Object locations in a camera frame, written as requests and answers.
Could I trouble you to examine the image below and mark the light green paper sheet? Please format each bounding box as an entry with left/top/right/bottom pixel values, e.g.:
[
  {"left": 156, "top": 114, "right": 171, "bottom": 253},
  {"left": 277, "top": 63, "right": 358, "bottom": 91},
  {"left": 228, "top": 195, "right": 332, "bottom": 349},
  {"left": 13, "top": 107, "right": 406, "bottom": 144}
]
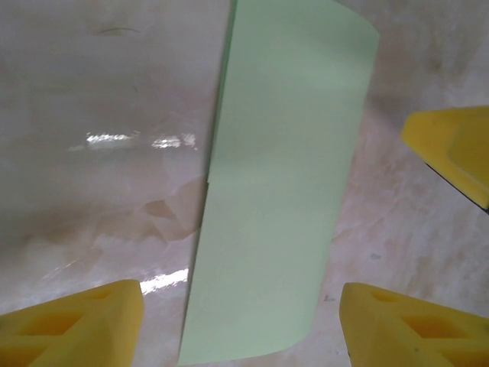
[{"left": 177, "top": 0, "right": 380, "bottom": 366}]

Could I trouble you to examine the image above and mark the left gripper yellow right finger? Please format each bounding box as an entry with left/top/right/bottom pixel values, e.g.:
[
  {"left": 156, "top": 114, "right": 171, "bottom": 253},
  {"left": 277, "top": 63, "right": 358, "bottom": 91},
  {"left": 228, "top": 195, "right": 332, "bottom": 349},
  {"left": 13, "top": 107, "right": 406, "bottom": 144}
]
[{"left": 338, "top": 281, "right": 489, "bottom": 367}]

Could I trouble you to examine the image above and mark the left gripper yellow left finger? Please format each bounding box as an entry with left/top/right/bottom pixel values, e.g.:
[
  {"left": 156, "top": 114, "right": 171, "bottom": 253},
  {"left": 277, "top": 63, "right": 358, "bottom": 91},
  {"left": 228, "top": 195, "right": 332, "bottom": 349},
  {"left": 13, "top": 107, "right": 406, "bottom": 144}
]
[{"left": 0, "top": 278, "right": 146, "bottom": 367}]

